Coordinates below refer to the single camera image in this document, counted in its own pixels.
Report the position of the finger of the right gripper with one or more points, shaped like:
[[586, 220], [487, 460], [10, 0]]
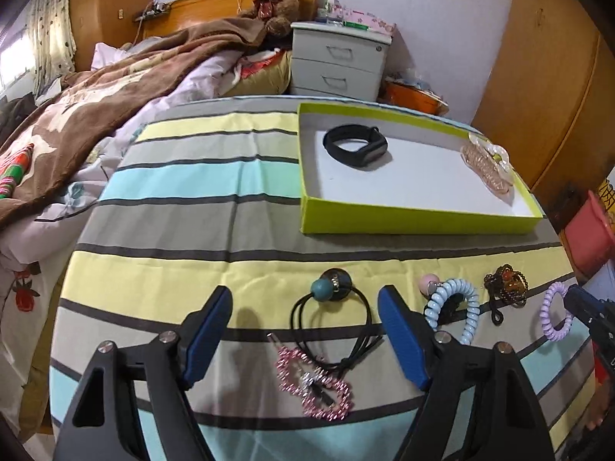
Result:
[[596, 314]]

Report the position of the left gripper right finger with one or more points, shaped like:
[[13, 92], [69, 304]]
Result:
[[505, 420]]

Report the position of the pink beaded hair clip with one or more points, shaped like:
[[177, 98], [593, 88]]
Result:
[[322, 397]]

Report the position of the clear pink claw clip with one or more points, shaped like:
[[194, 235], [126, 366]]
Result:
[[490, 162]]

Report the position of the black hair tie teal bead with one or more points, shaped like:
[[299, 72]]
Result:
[[335, 304]]

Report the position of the black smart watch band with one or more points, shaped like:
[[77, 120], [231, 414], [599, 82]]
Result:
[[355, 145]]

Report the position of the pink plastic stool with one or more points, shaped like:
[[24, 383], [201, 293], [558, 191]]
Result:
[[590, 237]]

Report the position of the wooden wardrobe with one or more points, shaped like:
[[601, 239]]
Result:
[[550, 100]]

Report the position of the lime green shallow box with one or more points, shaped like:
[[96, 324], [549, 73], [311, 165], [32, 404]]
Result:
[[420, 185]]

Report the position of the brown fleece blanket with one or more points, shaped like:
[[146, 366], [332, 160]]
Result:
[[94, 104]]

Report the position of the orange storage box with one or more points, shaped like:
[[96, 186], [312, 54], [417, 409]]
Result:
[[413, 98]]

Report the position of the yellow red pillow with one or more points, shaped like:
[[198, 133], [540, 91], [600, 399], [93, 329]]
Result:
[[265, 73]]

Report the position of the grey bedside drawer cabinet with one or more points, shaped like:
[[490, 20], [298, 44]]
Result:
[[337, 61]]

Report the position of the patterned window curtain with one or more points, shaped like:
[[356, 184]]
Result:
[[50, 32]]

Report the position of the pink floral tissue box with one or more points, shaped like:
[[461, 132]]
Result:
[[357, 19]]

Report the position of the tall wooden corner cabinet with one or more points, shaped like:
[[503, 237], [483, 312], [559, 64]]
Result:
[[102, 21]]

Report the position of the wooden bed headboard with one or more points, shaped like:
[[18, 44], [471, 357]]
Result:
[[182, 14]]

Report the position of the brown teddy bear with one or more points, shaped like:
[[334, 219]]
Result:
[[277, 15]]

